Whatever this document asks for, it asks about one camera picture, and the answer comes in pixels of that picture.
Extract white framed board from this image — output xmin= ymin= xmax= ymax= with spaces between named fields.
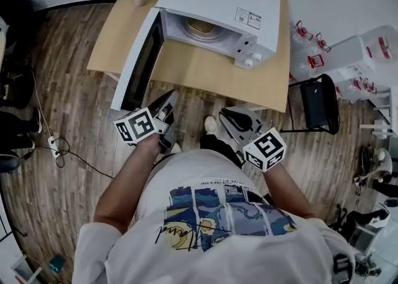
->
xmin=10 ymin=254 xmax=43 ymax=284

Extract white printed t-shirt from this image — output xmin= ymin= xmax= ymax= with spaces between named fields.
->
xmin=72 ymin=148 xmax=356 ymax=284

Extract person's right forearm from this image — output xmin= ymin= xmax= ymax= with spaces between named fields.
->
xmin=262 ymin=162 xmax=315 ymax=220

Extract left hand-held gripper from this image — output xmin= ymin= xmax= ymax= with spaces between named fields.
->
xmin=113 ymin=89 xmax=180 ymax=155

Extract person's right white shoe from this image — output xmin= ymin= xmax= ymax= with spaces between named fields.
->
xmin=203 ymin=116 xmax=218 ymax=136

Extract black shoulder strap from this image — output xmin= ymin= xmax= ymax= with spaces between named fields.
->
xmin=331 ymin=253 xmax=356 ymax=284

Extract thin white cable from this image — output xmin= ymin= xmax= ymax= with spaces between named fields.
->
xmin=30 ymin=70 xmax=52 ymax=138

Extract person's left forearm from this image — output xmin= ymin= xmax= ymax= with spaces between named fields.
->
xmin=93 ymin=135 xmax=161 ymax=234

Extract beige plastic tray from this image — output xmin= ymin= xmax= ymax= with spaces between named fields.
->
xmin=185 ymin=17 xmax=224 ymax=41

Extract black folding chair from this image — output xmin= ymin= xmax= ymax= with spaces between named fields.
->
xmin=287 ymin=73 xmax=341 ymax=136

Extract teal cup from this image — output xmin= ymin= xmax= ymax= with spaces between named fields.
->
xmin=48 ymin=254 xmax=67 ymax=273

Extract person's black trousers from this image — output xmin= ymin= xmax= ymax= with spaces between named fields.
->
xmin=152 ymin=132 xmax=244 ymax=171

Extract black floor cable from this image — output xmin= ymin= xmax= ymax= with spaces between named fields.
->
xmin=46 ymin=136 xmax=116 ymax=181

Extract light wooden table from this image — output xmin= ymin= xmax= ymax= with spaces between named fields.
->
xmin=86 ymin=0 xmax=292 ymax=114

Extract black bag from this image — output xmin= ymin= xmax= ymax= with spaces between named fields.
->
xmin=0 ymin=65 xmax=36 ymax=111

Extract black office chair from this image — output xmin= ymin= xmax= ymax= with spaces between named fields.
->
xmin=0 ymin=149 xmax=21 ymax=174

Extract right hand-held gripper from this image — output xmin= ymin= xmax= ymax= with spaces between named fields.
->
xmin=218 ymin=106 xmax=287 ymax=173

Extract clear water jug red handle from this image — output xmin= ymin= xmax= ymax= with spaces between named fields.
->
xmin=360 ymin=78 xmax=379 ymax=101
xmin=312 ymin=32 xmax=333 ymax=57
xmin=290 ymin=20 xmax=314 ymax=50
xmin=289 ymin=49 xmax=325 ymax=81
xmin=335 ymin=76 xmax=364 ymax=101

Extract white power strip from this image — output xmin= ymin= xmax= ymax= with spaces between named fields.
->
xmin=47 ymin=135 xmax=62 ymax=160

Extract cluttered equipment pile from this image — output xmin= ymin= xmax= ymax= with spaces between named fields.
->
xmin=329 ymin=144 xmax=398 ymax=277

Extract white metal rack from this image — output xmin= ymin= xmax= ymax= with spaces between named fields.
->
xmin=359 ymin=88 xmax=398 ymax=138

